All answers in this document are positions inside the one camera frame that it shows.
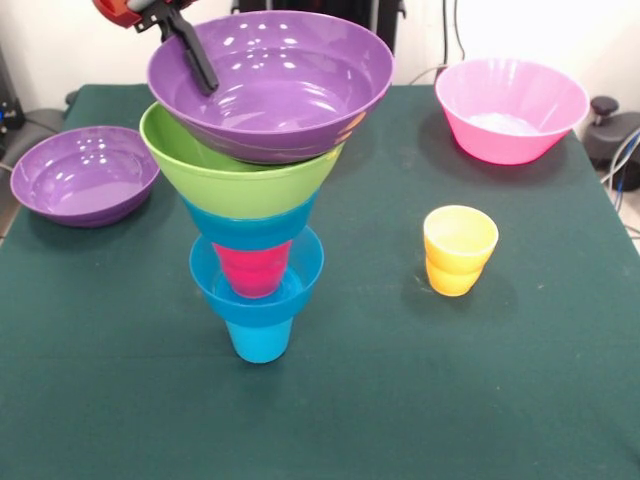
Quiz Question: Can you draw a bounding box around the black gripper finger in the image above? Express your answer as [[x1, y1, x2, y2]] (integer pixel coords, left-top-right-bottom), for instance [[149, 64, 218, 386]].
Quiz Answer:
[[159, 19, 220, 94]]

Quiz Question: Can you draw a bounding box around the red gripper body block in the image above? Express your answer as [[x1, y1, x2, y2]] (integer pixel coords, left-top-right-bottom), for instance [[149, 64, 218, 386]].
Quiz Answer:
[[92, 0, 196, 29]]

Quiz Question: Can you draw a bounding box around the purple plastic bowl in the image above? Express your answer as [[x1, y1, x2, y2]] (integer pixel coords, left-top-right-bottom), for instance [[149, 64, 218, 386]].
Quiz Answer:
[[146, 17, 396, 165], [9, 125, 162, 229]]

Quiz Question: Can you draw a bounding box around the green plastic bowl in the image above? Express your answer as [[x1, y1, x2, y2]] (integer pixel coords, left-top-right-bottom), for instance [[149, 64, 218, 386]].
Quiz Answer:
[[139, 102, 346, 220]]

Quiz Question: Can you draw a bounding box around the small blue plastic bowl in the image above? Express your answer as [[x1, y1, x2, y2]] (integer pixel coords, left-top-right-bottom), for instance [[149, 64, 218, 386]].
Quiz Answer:
[[180, 192, 315, 250], [188, 224, 325, 325]]

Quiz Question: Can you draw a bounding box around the red plastic cup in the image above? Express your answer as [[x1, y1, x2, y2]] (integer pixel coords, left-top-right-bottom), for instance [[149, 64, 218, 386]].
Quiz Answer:
[[212, 239, 294, 300]]

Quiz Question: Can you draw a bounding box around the blue plastic cup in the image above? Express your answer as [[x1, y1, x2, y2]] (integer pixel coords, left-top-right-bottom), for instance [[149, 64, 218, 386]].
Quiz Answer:
[[224, 317, 294, 364]]

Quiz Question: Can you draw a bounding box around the pink plastic bowl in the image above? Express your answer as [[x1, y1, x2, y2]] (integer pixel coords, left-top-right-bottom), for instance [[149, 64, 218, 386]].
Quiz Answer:
[[434, 57, 591, 166]]

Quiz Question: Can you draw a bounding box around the grey rounded base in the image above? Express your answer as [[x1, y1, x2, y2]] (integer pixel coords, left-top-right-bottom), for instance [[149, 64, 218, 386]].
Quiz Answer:
[[19, 107, 69, 146]]

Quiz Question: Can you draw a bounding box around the black equipment box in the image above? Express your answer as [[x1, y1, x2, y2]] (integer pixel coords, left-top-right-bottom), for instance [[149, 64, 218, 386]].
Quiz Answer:
[[0, 44, 26, 156]]

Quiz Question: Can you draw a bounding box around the yellow plastic cup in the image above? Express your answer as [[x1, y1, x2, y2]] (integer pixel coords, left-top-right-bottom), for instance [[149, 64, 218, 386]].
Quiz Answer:
[[423, 204, 500, 298]]

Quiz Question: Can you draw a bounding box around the dark green tablecloth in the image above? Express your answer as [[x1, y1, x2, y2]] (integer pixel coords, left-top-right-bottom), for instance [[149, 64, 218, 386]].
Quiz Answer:
[[0, 82, 640, 480]]

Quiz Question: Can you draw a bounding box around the black clamp with knob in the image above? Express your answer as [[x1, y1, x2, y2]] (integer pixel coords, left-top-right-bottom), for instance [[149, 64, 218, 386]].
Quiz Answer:
[[582, 95, 640, 169]]

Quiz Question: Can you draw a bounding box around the black hanging cable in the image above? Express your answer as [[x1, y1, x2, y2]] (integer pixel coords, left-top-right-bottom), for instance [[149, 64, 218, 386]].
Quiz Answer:
[[442, 0, 467, 69]]

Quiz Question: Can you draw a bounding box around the bundle of light cables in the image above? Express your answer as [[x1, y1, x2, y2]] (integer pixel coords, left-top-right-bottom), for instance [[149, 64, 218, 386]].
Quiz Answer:
[[599, 127, 640, 239]]

